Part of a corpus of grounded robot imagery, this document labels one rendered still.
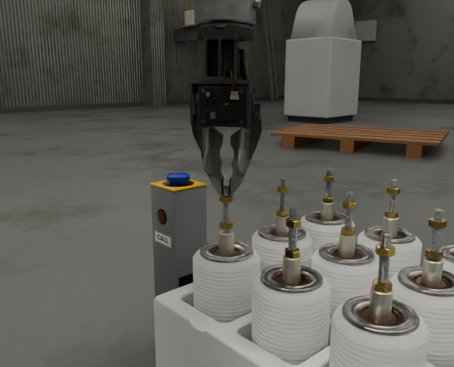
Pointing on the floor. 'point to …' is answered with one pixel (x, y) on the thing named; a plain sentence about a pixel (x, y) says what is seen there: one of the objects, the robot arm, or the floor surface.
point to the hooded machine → (322, 63)
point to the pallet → (362, 137)
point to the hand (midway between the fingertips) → (227, 183)
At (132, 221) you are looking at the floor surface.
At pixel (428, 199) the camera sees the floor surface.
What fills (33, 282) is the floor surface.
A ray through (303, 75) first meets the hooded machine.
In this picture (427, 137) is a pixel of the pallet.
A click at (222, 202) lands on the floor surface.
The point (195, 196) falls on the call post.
